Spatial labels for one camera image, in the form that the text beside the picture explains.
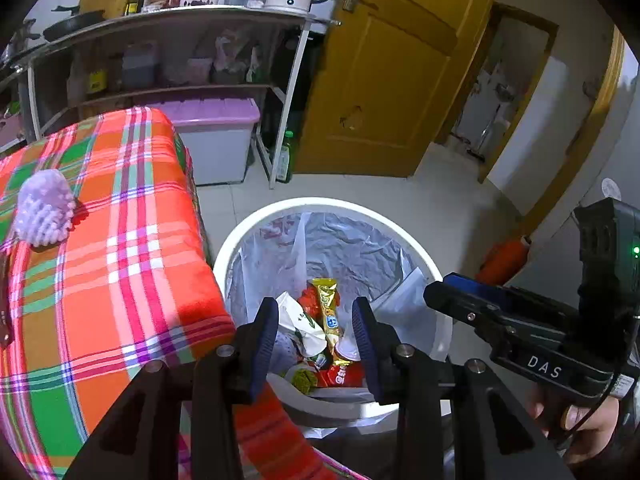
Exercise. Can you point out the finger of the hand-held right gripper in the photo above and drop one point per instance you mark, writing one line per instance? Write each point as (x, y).
(465, 300)

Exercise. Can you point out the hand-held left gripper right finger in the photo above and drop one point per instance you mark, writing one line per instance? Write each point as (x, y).
(365, 350)

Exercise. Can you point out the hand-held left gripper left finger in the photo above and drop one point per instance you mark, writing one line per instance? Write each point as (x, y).
(265, 345)

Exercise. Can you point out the green snack packet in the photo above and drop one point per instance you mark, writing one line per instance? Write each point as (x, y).
(300, 377)

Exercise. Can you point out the white round trash bin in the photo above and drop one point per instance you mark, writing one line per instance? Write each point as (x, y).
(330, 412)

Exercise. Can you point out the person's right hand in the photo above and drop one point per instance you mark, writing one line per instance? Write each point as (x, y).
(595, 422)

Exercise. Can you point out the red snack packet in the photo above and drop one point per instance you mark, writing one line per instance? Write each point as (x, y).
(340, 375)

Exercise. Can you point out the white crumpled wrapper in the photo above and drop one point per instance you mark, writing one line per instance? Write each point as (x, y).
(300, 325)

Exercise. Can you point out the yellow and red snack wrapper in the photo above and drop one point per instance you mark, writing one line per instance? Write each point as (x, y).
(327, 305)

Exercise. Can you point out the clear plastic bin liner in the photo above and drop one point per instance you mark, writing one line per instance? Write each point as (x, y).
(350, 260)

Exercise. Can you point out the plaid tablecloth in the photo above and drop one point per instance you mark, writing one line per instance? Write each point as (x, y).
(140, 260)

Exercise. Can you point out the green bottle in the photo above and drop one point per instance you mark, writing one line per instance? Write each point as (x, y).
(284, 160)

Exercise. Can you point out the storage box with purple lid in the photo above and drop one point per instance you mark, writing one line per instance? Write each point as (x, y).
(215, 155)

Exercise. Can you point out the yellow wooden door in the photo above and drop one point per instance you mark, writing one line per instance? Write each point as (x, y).
(390, 85)

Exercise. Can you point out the white foam fruit net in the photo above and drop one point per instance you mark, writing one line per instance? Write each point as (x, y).
(45, 207)

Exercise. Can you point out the pink plastic container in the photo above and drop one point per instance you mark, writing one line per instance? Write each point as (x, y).
(200, 71)

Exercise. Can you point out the plastic bags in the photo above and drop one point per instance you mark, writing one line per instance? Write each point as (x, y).
(237, 55)

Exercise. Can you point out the dark plastic jug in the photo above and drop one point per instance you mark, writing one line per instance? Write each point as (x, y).
(140, 67)

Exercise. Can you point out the yellow label bottle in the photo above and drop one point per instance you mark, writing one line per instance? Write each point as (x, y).
(97, 81)

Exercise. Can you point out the metal kitchen shelf rack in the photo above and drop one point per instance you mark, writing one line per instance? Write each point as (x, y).
(200, 16)

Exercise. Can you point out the red jar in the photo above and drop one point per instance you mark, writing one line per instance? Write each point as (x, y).
(160, 0)

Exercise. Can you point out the black frying pan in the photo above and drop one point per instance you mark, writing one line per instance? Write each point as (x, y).
(75, 25)

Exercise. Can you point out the yellow door frame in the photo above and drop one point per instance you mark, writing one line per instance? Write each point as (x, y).
(590, 135)

